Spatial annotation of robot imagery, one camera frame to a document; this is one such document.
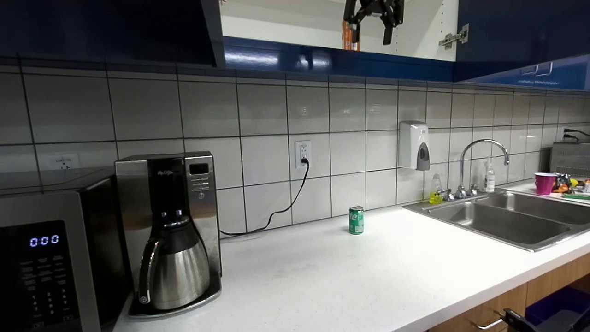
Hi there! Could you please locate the chrome sink faucet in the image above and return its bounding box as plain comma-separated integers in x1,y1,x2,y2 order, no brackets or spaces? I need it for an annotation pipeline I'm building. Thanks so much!
441,137,513,204

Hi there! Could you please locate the black steel microwave oven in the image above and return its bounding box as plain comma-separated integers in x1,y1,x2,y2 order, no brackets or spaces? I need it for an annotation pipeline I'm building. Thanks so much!
0,174,133,332

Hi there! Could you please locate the blue cabinet door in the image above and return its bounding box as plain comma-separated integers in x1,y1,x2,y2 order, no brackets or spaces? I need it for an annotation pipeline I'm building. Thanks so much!
456,0,590,93
0,0,226,69

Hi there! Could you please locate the metal cabinet hinge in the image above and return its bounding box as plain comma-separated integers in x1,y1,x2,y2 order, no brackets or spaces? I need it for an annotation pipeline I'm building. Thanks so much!
438,23,473,52

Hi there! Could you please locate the multicoloured small object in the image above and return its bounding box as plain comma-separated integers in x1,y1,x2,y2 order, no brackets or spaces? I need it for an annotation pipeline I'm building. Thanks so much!
554,174,585,194

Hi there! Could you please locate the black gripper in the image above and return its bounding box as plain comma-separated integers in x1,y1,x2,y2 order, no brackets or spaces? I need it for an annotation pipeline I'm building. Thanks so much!
342,0,408,47

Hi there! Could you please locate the stainless steel sink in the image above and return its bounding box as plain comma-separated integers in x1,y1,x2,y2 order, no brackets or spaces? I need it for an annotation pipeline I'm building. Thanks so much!
408,189,590,253

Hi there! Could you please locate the stainless steel coffee carafe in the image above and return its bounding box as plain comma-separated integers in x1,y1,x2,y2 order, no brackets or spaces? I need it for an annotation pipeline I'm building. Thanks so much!
135,215,214,312

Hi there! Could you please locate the small white bottle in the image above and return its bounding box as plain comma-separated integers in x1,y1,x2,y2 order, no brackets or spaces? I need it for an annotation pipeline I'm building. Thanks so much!
484,161,498,194

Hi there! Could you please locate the metal drawer handle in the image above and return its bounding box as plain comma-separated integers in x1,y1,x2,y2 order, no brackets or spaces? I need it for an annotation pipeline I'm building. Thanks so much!
471,316,508,332

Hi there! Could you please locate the green soda can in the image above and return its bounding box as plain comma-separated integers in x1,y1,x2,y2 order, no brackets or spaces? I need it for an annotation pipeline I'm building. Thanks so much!
347,205,366,237

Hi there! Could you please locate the white wall outlet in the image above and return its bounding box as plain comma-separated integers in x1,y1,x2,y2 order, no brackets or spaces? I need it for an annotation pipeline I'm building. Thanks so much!
294,141,314,172
54,154,80,176

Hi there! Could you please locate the white wall soap dispenser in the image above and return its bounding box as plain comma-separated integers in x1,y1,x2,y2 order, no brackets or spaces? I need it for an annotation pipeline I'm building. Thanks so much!
397,121,432,174

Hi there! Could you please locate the blue bin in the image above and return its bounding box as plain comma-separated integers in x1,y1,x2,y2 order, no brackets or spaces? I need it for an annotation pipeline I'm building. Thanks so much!
524,285,590,329

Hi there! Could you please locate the wooden base cabinet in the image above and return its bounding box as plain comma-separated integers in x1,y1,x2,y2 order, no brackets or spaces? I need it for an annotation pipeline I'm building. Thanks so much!
430,252,590,332

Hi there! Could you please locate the black steel coffee maker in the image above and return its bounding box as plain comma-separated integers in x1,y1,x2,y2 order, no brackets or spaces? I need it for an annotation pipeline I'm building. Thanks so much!
113,152,224,320

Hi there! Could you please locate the black power cord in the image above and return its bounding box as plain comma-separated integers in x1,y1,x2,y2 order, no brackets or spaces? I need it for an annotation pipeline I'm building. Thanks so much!
218,157,312,240

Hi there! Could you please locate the open white cabinet shelf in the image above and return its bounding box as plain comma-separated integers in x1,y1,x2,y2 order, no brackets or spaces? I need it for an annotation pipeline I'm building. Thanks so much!
218,0,462,82

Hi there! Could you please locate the yellow dish soap bottle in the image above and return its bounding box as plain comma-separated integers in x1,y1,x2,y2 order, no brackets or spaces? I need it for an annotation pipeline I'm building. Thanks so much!
426,174,447,207

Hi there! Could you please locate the pink cup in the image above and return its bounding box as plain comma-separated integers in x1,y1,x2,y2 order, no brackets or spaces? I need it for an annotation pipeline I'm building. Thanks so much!
533,170,561,198

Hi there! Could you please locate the grey metal box appliance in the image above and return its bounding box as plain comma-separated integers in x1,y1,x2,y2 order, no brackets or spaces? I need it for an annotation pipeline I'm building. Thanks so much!
548,128,590,178

